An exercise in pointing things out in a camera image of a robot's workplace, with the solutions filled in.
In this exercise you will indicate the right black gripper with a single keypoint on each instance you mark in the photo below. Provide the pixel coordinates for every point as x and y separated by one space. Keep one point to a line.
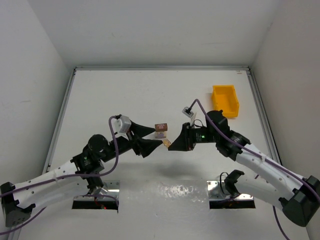
187 137

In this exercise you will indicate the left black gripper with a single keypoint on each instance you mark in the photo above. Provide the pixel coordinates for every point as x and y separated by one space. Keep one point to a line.
134 141

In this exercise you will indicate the wooden helicopter toy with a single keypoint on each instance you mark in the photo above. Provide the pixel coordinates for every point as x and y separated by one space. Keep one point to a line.
166 143

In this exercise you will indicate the beige windowed wood block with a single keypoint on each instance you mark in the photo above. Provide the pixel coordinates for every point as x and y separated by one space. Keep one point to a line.
161 133

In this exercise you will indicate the brown wood block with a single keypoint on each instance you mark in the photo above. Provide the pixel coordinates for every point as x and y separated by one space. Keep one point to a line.
161 127

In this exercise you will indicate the yellow plastic bin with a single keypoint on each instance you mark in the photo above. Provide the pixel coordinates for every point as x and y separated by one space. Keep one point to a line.
224 98

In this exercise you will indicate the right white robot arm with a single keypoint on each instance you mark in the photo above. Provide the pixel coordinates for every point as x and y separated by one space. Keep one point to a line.
295 195

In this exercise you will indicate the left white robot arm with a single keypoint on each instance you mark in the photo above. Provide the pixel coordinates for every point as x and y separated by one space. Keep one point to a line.
80 176

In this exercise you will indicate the white front cover board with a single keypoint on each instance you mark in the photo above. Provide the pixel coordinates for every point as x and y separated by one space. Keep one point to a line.
162 210

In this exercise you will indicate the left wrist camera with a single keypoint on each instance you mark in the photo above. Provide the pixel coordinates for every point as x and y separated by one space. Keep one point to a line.
122 125

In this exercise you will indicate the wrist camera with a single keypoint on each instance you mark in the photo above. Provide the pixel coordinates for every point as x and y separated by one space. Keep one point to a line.
122 125
190 114

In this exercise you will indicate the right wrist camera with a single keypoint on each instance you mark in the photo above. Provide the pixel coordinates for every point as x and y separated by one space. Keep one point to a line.
190 114

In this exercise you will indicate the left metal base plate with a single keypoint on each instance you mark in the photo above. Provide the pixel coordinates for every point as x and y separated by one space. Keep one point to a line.
110 191

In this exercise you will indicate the metal base plate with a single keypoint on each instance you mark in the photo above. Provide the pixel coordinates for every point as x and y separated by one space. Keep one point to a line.
110 191
217 192

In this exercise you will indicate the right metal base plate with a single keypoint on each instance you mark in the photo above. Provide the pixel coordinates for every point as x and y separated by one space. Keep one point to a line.
217 192

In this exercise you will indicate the aluminium table frame rail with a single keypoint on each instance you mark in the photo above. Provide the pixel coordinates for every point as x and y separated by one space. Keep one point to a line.
157 94

